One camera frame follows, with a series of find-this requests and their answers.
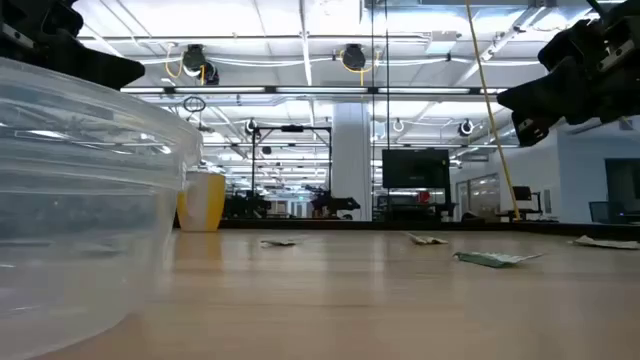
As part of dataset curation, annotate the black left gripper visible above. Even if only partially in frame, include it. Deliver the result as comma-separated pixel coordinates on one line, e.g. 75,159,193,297
0,0,147,91

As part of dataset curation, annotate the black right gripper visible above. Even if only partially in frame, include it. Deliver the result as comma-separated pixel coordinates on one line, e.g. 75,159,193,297
497,0,640,148

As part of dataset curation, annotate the black office chair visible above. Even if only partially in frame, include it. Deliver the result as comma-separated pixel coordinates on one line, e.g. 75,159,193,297
512,185,544,221

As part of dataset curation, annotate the clear round plastic container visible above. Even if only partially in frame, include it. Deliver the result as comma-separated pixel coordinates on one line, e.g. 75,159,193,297
0,57,204,360

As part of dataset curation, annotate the black monitor screen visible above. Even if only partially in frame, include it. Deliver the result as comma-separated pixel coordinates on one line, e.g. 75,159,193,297
382,148,451,190

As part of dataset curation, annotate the dark desk under monitor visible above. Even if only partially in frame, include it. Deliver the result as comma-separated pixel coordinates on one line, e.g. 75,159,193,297
374,189,457,222

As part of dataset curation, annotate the yellow and white mug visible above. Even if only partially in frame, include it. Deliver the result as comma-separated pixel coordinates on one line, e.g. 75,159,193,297
176,169,227,233

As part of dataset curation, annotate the yellow hanging cable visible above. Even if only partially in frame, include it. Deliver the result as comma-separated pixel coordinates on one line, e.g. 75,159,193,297
464,0,522,221

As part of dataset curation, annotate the dark wall screen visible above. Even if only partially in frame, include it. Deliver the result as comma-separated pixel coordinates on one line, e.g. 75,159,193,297
603,157,640,225

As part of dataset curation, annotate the black hanging cable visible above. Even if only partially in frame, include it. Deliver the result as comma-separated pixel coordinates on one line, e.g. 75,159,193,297
384,0,391,151
370,0,376,221

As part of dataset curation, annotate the black background rig frame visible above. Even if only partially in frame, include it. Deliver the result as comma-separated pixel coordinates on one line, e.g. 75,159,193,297
251,124,334,219

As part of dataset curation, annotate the black aluminium table frame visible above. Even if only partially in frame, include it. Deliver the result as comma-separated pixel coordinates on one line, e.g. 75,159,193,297
172,218,640,240

